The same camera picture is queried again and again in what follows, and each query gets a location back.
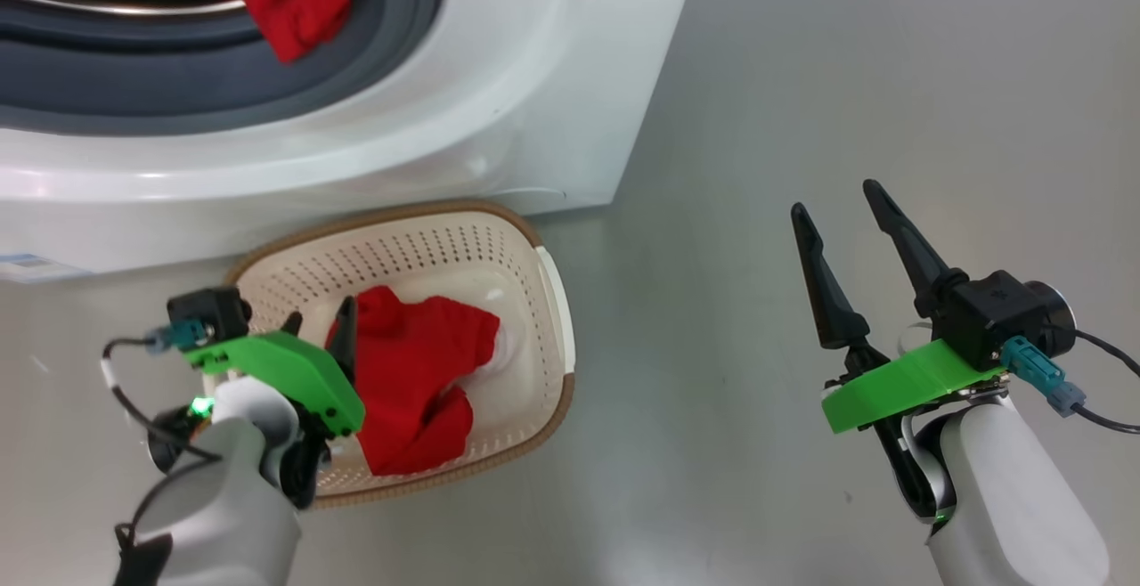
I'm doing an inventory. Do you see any left camera cable teal plug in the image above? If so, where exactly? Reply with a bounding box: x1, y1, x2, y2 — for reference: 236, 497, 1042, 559
101, 320, 224, 464

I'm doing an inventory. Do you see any blue energy label sticker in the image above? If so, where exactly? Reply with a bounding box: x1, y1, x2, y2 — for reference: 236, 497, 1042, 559
0, 252, 92, 285

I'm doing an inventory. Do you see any camera cable teal plug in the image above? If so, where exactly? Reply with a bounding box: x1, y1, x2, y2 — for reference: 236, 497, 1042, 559
101, 320, 224, 464
1001, 328, 1140, 435

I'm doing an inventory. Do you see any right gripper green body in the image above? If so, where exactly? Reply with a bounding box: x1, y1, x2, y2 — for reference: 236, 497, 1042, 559
821, 338, 1013, 435

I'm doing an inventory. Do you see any right camera cable teal plug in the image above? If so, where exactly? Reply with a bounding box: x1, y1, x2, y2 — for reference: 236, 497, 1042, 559
1001, 328, 1140, 435

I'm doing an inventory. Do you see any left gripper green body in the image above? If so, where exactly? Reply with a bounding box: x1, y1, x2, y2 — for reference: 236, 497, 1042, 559
183, 330, 366, 438

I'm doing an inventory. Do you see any white basket brown rim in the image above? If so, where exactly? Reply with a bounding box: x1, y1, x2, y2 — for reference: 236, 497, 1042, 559
203, 200, 577, 509

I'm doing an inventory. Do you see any white washing machine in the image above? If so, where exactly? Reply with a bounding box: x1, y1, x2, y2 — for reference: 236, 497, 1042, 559
0, 0, 704, 277

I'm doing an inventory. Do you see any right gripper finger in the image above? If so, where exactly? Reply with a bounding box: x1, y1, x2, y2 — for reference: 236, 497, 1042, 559
862, 179, 967, 319
790, 203, 872, 349

